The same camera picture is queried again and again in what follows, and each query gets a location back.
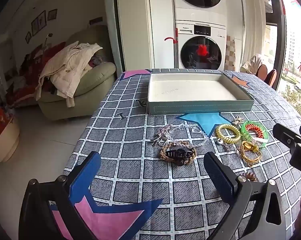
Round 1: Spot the brown spiral hair tie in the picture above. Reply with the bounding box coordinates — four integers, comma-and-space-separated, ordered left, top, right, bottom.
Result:
239, 171, 258, 182

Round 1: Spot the mustard yellow elastic hair tie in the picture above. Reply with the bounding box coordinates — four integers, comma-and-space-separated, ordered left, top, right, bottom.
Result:
238, 141, 262, 167

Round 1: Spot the brown braided hair tie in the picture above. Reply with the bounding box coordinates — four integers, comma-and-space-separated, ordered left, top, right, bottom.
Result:
158, 141, 197, 166

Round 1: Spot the green plastic bangle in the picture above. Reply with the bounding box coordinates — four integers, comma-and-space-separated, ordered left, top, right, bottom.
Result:
241, 121, 270, 147

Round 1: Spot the black hair claw clip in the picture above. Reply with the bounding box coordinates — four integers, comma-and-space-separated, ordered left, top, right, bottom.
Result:
165, 149, 193, 167

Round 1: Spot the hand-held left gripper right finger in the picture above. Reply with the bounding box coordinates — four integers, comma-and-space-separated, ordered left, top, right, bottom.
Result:
204, 151, 294, 240

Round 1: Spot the white tumble dryer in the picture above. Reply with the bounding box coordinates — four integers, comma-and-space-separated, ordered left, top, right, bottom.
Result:
172, 0, 227, 22

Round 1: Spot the beige garment on chair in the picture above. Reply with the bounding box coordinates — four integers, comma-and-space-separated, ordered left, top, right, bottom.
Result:
240, 54, 263, 74

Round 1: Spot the red blanket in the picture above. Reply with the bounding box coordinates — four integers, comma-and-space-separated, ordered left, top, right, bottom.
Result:
6, 42, 66, 105

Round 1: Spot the white tall cabinet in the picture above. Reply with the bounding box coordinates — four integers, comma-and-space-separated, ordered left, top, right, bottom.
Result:
116, 0, 176, 72

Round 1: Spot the beige jacket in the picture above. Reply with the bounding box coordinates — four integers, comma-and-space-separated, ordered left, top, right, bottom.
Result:
36, 42, 103, 108

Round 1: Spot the pale green armchair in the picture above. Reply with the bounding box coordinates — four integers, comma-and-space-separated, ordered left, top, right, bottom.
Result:
38, 25, 116, 120

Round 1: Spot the red handled mop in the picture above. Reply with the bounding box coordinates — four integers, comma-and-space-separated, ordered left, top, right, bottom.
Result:
165, 27, 179, 68

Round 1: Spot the white curtain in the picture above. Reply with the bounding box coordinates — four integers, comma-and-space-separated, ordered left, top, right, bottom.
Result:
238, 0, 268, 68

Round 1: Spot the white washing machine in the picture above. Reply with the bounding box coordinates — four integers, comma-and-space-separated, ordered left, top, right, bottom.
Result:
175, 19, 227, 70

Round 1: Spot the brown checked hanging cloth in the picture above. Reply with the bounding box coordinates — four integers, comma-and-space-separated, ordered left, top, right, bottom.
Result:
225, 35, 235, 71

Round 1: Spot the shallow grey cardboard box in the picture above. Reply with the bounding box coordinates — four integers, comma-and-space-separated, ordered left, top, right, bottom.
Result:
148, 73, 255, 116

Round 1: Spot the orange white spiral hair tie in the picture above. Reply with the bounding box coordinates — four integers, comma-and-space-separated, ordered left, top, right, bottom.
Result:
245, 124, 264, 138

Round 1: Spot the round white basket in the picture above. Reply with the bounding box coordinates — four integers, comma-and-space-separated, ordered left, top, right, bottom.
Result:
0, 105, 20, 163

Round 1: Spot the yellow spiral hair tie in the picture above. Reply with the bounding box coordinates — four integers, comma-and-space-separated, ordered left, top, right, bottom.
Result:
216, 124, 241, 142

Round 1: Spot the large black picture frame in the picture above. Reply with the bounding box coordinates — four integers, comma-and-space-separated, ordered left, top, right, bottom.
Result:
31, 10, 46, 36

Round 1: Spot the dark window frame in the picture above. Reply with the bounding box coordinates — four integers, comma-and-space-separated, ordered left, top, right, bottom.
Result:
265, 0, 287, 90

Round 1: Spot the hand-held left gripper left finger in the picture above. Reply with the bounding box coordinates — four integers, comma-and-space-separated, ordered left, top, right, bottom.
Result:
19, 151, 102, 240

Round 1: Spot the clear crystal bead bracelet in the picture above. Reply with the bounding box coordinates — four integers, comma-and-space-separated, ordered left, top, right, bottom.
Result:
157, 124, 209, 148

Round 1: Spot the brown wooden chair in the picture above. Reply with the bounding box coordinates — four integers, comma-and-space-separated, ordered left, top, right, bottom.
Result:
264, 69, 277, 88
255, 64, 268, 79

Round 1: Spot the checked tablecloth with stars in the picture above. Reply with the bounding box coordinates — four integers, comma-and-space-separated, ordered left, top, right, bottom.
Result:
63, 69, 301, 240

